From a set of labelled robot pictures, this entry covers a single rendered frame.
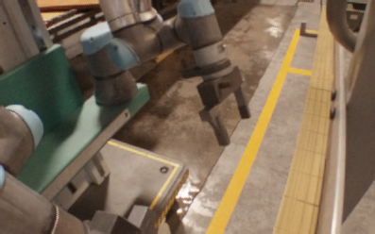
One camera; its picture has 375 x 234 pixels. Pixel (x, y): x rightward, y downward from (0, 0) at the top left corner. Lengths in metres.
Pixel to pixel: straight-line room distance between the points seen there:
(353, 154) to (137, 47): 0.45
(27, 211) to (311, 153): 0.25
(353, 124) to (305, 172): 0.09
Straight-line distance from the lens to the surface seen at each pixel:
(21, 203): 0.26
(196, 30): 0.53
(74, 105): 0.84
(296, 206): 0.18
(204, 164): 1.49
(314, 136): 0.23
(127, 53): 0.54
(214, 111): 0.52
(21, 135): 0.39
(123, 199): 1.03
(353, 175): 0.32
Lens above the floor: 1.16
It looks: 39 degrees down
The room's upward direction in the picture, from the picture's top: 7 degrees counter-clockwise
